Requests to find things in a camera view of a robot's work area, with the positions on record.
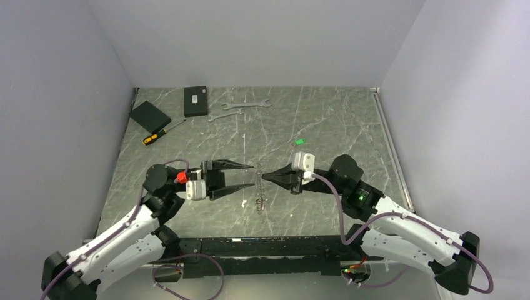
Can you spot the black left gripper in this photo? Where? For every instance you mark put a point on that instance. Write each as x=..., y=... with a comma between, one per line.
x=215, y=179

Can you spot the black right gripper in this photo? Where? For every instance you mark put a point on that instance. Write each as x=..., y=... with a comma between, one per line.
x=285, y=177

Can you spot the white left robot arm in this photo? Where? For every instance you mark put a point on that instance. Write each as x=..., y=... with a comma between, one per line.
x=141, y=236

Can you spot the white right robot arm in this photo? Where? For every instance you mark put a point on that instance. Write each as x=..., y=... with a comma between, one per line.
x=375, y=225

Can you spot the yellow black screwdriver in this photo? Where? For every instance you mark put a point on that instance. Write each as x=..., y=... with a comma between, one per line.
x=151, y=139

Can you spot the small silver wrench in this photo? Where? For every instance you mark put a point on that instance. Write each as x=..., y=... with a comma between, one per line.
x=211, y=118

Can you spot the large silver wrench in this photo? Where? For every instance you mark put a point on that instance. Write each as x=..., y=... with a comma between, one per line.
x=264, y=103

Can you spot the flat black box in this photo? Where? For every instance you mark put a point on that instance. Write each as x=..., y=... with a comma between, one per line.
x=149, y=117

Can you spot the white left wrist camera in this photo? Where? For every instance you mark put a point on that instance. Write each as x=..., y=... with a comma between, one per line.
x=196, y=190

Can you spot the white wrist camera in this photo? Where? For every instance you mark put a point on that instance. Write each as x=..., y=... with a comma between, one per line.
x=303, y=163
x=196, y=190

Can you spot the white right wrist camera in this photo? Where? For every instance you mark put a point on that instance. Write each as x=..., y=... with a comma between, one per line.
x=303, y=163

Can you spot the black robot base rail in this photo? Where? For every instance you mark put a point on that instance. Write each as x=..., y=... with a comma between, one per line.
x=199, y=257

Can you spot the black network switch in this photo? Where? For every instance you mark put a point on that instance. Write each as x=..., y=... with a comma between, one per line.
x=195, y=101

